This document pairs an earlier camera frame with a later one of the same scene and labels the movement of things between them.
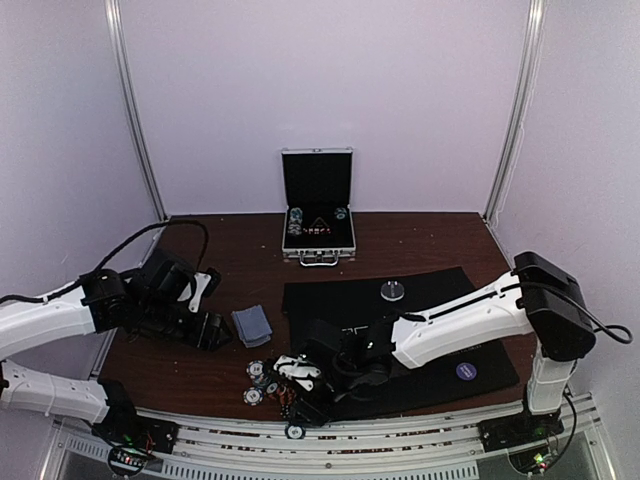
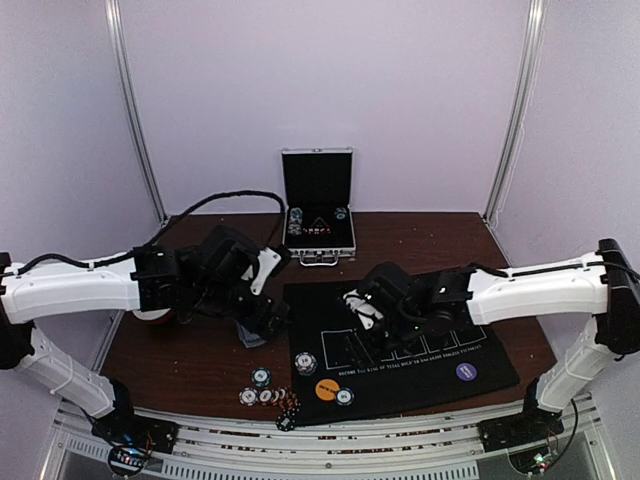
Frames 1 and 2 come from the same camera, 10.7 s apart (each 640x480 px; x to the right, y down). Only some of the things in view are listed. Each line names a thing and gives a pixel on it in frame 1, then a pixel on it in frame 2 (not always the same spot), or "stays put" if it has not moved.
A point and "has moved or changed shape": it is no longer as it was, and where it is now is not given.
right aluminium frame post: (520, 101) stays put
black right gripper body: (310, 400) -> (373, 337)
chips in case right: (340, 213) stays put
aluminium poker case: (318, 223) stays put
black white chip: (295, 432) -> (285, 423)
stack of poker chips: (255, 370) has moved or changed shape
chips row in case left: (295, 223) stays put
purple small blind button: (466, 371) stays put
